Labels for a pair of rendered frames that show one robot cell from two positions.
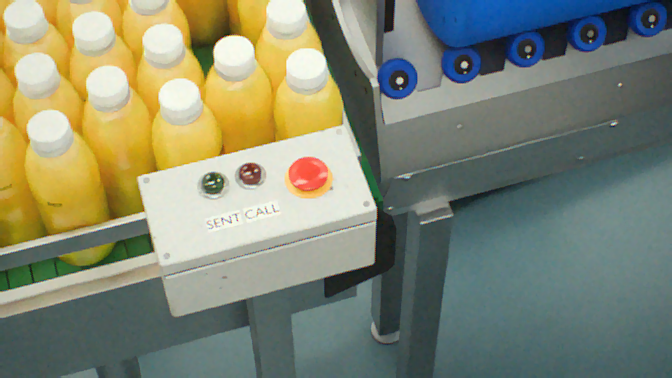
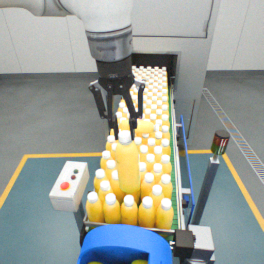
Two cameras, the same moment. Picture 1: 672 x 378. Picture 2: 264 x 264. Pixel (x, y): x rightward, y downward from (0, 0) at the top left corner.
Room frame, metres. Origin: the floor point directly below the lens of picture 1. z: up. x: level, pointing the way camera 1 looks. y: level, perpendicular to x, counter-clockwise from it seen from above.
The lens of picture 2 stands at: (1.14, -0.39, 1.80)
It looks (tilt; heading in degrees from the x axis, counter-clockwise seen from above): 36 degrees down; 112
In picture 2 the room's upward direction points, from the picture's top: straight up
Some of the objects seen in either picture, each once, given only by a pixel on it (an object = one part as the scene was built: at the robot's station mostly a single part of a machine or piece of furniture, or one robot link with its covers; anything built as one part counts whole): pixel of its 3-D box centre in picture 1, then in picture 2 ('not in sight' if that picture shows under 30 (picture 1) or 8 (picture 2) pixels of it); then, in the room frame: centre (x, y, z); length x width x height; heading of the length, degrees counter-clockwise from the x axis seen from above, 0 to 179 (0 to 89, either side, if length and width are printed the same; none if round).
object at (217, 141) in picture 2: not in sight; (221, 138); (1.21, 0.43, 1.23); 0.06 x 0.06 x 0.04
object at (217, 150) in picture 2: not in sight; (218, 146); (1.21, 0.43, 1.18); 0.06 x 0.06 x 0.05
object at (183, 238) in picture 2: not in sight; (181, 244); (1.15, 0.05, 0.95); 0.10 x 0.07 x 0.10; 16
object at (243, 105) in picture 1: (241, 118); (106, 200); (0.80, 0.10, 0.99); 0.07 x 0.07 x 0.19
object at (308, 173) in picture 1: (308, 174); (64, 185); (0.65, 0.02, 1.11); 0.04 x 0.04 x 0.01
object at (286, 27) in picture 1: (286, 15); (110, 198); (0.85, 0.05, 1.09); 0.04 x 0.04 x 0.02
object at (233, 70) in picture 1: (234, 57); (104, 185); (0.80, 0.10, 1.09); 0.04 x 0.04 x 0.02
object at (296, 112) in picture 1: (309, 130); (95, 211); (0.78, 0.03, 0.99); 0.07 x 0.07 x 0.19
